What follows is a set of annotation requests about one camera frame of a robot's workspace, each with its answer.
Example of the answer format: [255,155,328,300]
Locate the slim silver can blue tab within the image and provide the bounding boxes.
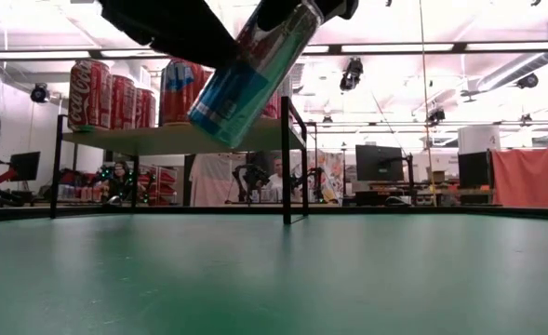
[187,0,326,149]

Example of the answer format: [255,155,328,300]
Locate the black robot green lights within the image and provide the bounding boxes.
[97,162,156,206]

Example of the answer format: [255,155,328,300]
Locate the colourful printed poster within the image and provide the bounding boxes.
[322,151,344,205]

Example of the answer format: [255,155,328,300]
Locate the red Coca-Cola can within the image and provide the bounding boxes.
[135,87,157,129]
[67,59,113,133]
[110,74,138,130]

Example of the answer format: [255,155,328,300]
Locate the red soda can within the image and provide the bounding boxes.
[159,58,210,127]

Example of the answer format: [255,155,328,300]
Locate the black monitor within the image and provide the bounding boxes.
[354,143,406,182]
[457,151,493,190]
[8,151,42,183]

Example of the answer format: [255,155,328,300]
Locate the wooden shelf black metal frame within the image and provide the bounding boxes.
[49,96,319,226]

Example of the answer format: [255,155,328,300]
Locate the white hanging shirt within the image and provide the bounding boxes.
[188,153,249,208]

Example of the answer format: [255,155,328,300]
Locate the red storage bins rack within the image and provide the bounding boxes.
[138,165,180,207]

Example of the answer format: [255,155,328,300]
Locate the black overhead beam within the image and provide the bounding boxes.
[0,40,548,61]

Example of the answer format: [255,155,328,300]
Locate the black hanging camera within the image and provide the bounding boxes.
[425,107,447,127]
[339,57,365,92]

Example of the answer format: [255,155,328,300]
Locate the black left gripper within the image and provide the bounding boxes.
[99,0,238,70]

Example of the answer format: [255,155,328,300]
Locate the orange red fabric panel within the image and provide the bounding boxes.
[490,146,548,209]

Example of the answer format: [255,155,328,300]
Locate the person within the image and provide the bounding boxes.
[100,160,139,205]
[264,156,302,204]

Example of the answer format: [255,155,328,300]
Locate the black ceiling spotlight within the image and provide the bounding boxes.
[29,82,51,104]
[515,73,540,89]

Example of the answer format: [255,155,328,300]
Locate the black table frame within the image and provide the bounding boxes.
[0,204,548,223]

